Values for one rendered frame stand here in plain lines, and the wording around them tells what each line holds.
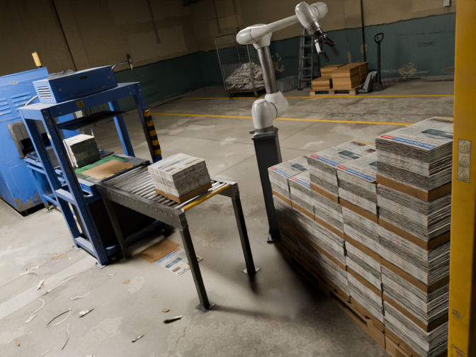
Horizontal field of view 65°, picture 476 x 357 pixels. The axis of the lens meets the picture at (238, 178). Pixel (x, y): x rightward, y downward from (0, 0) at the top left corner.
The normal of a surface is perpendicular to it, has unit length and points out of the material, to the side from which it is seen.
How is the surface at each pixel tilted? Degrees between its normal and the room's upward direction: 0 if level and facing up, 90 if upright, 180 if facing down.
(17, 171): 90
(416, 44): 90
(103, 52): 90
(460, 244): 90
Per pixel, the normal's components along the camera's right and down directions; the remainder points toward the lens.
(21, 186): 0.69, 0.15
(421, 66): -0.70, 0.39
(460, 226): -0.90, 0.32
